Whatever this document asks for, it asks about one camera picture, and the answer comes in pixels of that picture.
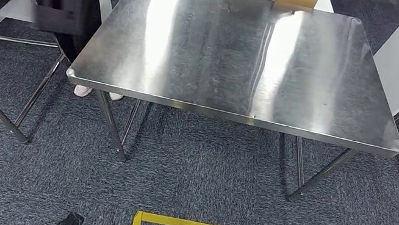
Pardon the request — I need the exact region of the black left wrist camera bracket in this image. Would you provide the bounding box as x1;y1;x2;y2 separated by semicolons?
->
51;209;86;225

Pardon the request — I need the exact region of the standing person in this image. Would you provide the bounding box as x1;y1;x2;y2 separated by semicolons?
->
0;0;141;105

